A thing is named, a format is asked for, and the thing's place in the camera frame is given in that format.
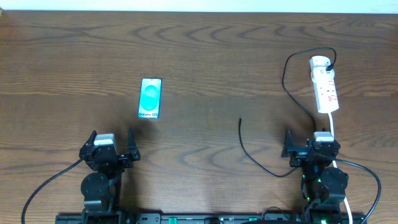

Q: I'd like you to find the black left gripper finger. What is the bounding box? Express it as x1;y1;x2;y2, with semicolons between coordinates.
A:
127;127;137;155
85;130;97;146

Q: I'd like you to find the turquoise screen smartphone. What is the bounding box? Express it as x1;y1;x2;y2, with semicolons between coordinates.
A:
137;78;162;119

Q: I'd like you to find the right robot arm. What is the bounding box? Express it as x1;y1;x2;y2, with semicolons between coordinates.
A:
281;131;348;223

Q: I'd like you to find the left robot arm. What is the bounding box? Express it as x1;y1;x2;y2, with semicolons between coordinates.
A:
79;128;141;224

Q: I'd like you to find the white charger plug adapter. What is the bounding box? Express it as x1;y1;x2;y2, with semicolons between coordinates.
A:
310;55;332;74

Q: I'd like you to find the white power strip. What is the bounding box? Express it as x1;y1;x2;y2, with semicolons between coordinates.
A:
311;67;339;114

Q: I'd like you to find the black right camera cable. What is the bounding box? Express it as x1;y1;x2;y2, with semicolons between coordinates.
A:
310;146;382;224

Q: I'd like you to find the white power strip cord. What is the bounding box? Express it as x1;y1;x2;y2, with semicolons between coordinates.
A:
327;112;354;224

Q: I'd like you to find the black charging cable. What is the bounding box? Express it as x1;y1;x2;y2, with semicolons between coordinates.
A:
238;47;337;179

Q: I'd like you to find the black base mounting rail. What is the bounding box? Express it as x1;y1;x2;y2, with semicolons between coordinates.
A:
55;212;368;224

